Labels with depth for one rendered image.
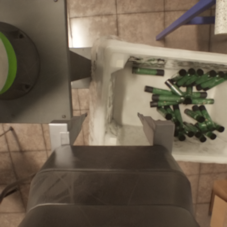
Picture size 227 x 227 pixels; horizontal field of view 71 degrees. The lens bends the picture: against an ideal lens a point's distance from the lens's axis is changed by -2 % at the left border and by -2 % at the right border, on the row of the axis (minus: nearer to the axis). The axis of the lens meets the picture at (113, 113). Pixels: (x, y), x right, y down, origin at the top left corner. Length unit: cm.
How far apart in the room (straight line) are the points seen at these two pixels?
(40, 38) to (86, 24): 96
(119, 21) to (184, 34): 48
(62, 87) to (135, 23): 102
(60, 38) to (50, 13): 5
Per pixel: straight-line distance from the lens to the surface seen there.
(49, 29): 37
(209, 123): 84
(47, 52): 36
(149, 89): 80
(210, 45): 145
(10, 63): 30
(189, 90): 81
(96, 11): 133
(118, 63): 59
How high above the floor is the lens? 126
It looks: 75 degrees down
